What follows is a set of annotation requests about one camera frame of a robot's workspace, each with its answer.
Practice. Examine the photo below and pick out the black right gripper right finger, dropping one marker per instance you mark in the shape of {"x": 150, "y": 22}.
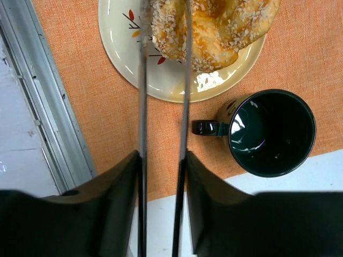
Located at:
{"x": 225, "y": 221}

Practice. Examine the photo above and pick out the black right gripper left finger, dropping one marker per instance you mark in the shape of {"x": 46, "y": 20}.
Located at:
{"x": 93, "y": 219}

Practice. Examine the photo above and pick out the large sugar-crusted bundt bread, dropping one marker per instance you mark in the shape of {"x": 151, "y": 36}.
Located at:
{"x": 220, "y": 29}

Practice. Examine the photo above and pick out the metal kitchen tongs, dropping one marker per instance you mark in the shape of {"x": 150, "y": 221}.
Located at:
{"x": 142, "y": 170}

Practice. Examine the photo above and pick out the dark green mug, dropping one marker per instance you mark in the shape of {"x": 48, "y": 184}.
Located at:
{"x": 269, "y": 133}

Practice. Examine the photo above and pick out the orange cloth placemat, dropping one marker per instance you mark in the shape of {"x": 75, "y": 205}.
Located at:
{"x": 302, "y": 54}

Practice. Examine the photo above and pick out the round cream ceramic plate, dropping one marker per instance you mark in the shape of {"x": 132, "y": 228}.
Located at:
{"x": 119, "y": 29}

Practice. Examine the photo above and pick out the aluminium frame rail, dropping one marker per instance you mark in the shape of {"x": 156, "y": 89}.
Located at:
{"x": 64, "y": 145}

